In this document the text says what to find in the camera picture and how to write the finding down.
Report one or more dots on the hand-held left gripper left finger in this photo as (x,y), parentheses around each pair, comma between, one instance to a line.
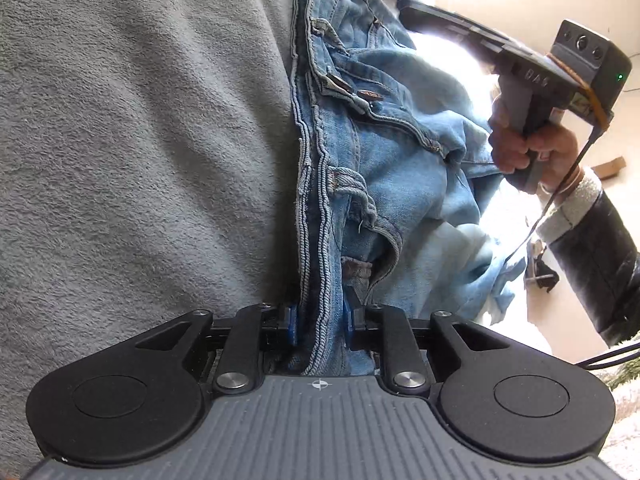
(292,327)

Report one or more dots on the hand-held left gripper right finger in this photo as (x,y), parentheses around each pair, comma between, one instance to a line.
(351,327)

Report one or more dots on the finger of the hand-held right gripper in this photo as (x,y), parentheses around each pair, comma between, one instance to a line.
(445,27)

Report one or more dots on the blue denim jeans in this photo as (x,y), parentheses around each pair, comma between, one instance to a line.
(390,160)

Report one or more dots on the person's right hand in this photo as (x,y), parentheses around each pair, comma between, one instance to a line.
(557,152)

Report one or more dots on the cardboard scrap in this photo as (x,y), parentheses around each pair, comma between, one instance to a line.
(609,169)

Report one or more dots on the grey bed blanket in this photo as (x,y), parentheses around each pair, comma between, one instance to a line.
(125,135)

